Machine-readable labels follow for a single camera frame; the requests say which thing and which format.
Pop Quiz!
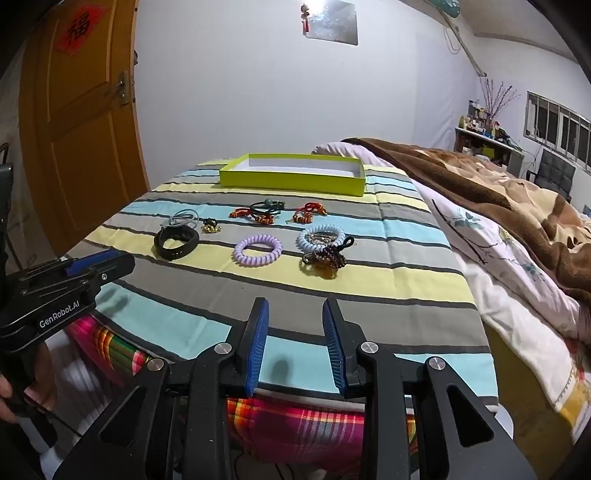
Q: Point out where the grey elastic hair tie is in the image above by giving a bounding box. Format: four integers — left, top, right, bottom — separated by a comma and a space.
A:
161, 208, 200, 229

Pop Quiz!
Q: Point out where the red knotted cord bracelet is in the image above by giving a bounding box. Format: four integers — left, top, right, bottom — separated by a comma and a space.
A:
292, 202, 328, 226
229, 208, 275, 227

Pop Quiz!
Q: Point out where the purple spiral hair tie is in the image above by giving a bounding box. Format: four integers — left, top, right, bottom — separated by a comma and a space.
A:
233, 234, 283, 267

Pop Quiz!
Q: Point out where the white wall pipe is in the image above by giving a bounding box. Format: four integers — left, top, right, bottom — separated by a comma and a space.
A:
438, 7, 488, 77

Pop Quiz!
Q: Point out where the white floral quilt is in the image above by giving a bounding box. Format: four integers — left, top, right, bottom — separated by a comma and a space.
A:
416, 180, 591, 444

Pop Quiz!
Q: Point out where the silver wall sheet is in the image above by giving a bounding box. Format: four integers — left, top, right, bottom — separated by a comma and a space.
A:
307, 0, 359, 46

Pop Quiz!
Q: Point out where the metal door latch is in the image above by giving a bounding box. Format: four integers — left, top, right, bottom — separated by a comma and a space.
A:
115, 71, 134, 104

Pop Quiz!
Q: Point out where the pale pink pillow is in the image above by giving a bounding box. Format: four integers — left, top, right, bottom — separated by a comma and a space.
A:
310, 141, 402, 169

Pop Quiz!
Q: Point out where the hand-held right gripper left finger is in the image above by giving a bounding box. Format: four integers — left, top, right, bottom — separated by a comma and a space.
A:
53, 298, 271, 480

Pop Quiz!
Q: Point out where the barred window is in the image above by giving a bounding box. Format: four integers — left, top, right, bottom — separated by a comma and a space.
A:
523, 91, 591, 169

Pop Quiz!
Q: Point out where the grey padded chair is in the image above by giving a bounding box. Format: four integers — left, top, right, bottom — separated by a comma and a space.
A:
531, 148, 577, 199

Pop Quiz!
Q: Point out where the light blue spiral hair tie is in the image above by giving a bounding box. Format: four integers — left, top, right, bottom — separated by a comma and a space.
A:
297, 223, 346, 254

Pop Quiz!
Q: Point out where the black hair tie teal bead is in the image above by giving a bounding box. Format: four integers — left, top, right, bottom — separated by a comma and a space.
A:
249, 198, 283, 217

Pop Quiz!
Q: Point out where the brown fleece blanket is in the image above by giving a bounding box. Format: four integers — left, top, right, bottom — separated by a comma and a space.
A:
341, 137, 591, 296

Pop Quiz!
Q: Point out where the row of bottles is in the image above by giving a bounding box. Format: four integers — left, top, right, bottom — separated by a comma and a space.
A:
466, 99, 509, 139

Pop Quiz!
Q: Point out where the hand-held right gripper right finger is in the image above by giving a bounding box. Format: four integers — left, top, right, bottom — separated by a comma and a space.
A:
322, 298, 539, 480

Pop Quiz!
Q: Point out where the vase of bare branches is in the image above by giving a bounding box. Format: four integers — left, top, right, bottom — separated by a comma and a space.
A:
478, 76, 520, 121

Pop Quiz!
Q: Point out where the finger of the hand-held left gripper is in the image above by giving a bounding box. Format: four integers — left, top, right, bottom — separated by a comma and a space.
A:
64, 250, 112, 278
67, 254, 136, 297

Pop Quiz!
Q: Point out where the red door poster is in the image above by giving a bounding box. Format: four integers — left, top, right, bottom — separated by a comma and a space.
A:
56, 4, 109, 56

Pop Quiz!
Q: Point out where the orange wooden door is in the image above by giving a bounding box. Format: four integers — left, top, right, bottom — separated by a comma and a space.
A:
18, 0, 151, 259

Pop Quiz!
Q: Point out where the black wristband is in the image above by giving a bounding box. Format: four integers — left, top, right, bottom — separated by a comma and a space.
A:
154, 226, 201, 262

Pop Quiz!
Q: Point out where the striped bed sheet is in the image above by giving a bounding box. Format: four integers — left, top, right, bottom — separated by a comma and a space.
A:
65, 159, 499, 402

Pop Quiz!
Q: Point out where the lime green shallow box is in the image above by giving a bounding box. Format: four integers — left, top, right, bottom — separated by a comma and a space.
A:
219, 154, 366, 198

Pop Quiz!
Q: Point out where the white wall shelf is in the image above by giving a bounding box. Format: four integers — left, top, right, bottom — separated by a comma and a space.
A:
454, 127, 525, 178

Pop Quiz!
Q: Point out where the person's left hand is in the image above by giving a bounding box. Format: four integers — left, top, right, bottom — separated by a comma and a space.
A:
0, 344, 58, 423

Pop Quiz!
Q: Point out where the dark beaded bracelet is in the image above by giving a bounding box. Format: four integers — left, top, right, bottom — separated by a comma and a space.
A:
300, 235, 355, 280

